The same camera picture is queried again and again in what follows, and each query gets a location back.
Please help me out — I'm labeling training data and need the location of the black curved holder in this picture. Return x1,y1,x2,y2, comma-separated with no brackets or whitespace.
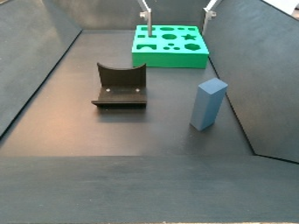
90,63,146,107

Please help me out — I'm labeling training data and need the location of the green foam shape board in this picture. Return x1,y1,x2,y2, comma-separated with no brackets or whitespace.
132,25,209,68

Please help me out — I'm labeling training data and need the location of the blue rectangular block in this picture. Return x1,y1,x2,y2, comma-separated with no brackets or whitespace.
190,78,228,130

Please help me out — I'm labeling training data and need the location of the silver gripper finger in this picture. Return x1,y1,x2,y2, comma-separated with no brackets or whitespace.
136,0,152,36
201,0,220,34

